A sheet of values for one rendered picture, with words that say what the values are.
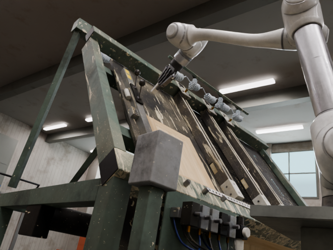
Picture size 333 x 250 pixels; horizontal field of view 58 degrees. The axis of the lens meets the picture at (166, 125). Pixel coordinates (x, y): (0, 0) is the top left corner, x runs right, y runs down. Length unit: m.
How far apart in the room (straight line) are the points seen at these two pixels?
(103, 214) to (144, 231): 0.20
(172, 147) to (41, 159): 11.29
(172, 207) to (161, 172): 0.31
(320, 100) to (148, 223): 0.69
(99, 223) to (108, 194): 0.10
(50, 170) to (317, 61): 11.69
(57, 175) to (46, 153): 0.99
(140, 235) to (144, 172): 0.19
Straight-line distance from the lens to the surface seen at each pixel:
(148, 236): 0.99
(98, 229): 1.12
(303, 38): 1.27
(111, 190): 1.13
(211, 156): 1.94
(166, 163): 1.01
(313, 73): 1.18
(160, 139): 1.00
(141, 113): 1.66
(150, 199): 0.99
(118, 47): 2.20
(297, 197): 3.06
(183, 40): 1.52
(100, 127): 1.38
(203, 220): 1.26
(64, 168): 12.76
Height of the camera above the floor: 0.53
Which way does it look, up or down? 24 degrees up
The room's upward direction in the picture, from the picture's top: 10 degrees clockwise
